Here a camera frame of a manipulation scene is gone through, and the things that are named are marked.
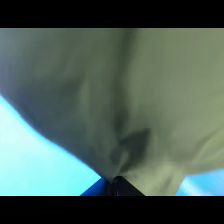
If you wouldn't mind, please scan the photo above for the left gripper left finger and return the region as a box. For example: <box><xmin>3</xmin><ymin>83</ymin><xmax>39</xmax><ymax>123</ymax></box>
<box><xmin>79</xmin><ymin>176</ymin><xmax>113</xmax><ymax>197</ymax></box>

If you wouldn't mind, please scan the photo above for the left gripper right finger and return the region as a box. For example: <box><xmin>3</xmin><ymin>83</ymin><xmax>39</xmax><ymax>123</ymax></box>
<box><xmin>111</xmin><ymin>175</ymin><xmax>146</xmax><ymax>197</ymax></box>

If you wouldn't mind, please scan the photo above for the grey-green garment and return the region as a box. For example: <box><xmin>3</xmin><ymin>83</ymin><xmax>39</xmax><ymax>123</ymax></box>
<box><xmin>0</xmin><ymin>27</ymin><xmax>224</xmax><ymax>197</ymax></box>

